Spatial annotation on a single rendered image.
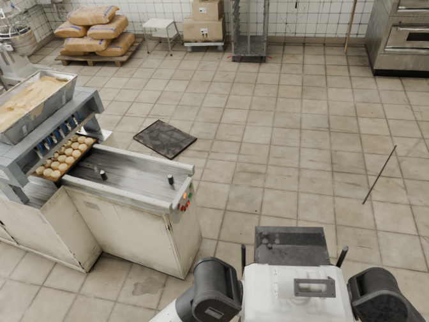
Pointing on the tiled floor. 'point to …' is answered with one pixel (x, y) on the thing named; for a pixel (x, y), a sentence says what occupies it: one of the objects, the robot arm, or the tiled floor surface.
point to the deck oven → (399, 38)
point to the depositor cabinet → (53, 221)
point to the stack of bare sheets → (165, 139)
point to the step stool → (161, 30)
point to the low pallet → (100, 56)
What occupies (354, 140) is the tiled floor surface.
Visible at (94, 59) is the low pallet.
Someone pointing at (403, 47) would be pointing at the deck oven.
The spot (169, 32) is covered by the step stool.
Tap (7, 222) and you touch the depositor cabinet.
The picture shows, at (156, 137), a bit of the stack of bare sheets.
